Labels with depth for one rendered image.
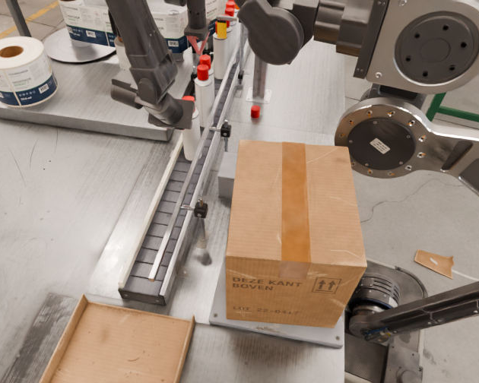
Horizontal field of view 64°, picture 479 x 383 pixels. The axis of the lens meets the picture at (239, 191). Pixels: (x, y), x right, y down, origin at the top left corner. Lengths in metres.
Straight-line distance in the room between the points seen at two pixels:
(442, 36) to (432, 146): 0.38
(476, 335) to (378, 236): 0.61
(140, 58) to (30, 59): 0.75
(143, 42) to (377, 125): 0.48
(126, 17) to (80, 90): 0.83
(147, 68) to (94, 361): 0.61
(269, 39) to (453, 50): 0.23
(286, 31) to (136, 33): 0.28
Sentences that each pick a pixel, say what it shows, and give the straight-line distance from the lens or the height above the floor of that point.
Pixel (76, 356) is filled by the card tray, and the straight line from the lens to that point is 0.95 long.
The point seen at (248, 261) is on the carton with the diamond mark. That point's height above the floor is 1.11.
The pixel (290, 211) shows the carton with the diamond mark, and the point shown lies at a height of 1.12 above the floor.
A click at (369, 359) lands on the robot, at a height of 0.24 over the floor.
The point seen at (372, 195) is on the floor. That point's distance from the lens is 2.36.
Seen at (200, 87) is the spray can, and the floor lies 1.03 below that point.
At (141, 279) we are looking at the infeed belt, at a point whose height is 0.88.
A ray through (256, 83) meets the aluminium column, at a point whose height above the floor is 0.89.
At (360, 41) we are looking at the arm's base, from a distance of 0.55.
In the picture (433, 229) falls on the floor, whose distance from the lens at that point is 2.34.
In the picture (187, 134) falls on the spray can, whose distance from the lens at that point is 1.08.
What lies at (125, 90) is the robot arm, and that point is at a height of 1.22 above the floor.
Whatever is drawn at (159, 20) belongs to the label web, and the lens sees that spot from 1.53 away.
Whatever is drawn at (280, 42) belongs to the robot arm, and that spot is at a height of 1.42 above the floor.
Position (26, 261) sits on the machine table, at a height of 0.83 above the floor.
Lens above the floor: 1.68
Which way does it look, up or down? 49 degrees down
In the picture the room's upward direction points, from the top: 2 degrees clockwise
